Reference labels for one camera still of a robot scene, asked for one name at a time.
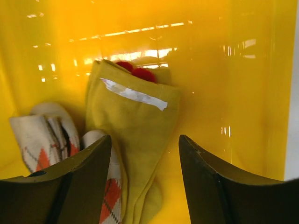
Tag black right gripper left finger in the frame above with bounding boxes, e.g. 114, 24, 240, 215
0, 135, 112, 224

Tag mustard sock with reindeer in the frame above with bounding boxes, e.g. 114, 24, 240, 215
116, 61, 171, 84

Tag argyle beige sock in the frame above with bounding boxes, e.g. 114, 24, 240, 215
9, 102, 122, 224

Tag mustard yellow sock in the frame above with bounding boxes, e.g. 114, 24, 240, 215
85, 60, 181, 224

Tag yellow plastic bin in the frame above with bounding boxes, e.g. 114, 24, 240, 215
0, 0, 298, 224

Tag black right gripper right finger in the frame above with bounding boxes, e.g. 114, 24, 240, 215
179, 135, 299, 224

